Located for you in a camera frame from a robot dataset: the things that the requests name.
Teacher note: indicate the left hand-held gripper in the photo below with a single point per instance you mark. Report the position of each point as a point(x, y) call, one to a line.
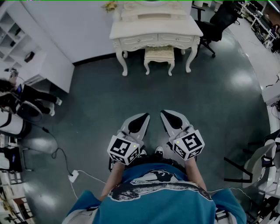
point(122, 148)

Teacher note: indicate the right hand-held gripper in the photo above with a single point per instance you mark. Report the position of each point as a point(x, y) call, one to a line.
point(189, 144)

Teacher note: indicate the cream upholstered stool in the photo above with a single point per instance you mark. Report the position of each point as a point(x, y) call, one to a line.
point(158, 52)

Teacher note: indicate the white ornate dressing table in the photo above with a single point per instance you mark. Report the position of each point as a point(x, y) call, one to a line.
point(153, 28)

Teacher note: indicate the person's right forearm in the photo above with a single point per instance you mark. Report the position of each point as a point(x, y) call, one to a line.
point(195, 172)

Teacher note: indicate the person's left forearm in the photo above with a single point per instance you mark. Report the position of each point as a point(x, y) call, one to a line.
point(113, 177)

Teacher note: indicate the person's left shoe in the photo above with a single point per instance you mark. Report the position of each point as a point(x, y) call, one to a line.
point(143, 152)

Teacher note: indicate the person's shoe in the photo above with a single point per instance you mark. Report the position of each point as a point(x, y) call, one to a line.
point(143, 152)
point(159, 151)

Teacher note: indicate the person's right shoe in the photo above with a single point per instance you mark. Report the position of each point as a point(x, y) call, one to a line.
point(159, 151)

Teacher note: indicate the person's black trousers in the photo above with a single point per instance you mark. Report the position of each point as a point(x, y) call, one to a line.
point(151, 159)

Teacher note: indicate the white power strip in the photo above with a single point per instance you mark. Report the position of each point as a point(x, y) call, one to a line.
point(73, 175)

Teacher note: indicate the person's teal printed shirt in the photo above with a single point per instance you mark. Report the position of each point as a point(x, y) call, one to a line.
point(157, 207)

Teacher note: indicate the grey chair with black legs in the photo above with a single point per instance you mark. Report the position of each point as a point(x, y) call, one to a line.
point(256, 159)

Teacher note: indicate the black power adapter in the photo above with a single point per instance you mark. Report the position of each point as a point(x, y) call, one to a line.
point(45, 129)

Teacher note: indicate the grey round chair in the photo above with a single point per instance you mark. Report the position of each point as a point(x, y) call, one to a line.
point(28, 110)

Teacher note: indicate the white ornate mirror unit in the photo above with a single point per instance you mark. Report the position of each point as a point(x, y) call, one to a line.
point(153, 16)

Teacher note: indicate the black office chair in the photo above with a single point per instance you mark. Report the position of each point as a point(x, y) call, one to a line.
point(218, 22)

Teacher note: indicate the white vase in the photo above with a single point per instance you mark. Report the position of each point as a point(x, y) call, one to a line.
point(117, 15)

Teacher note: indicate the yellow artificial flower bouquet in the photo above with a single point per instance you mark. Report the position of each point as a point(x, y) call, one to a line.
point(109, 6)

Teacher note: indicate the black tissue box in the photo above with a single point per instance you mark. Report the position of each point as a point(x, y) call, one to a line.
point(29, 57)

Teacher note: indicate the cluttered workbench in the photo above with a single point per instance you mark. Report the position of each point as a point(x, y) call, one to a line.
point(260, 19)

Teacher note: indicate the white cubby shelf unit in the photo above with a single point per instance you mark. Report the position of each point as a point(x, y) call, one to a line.
point(13, 37)

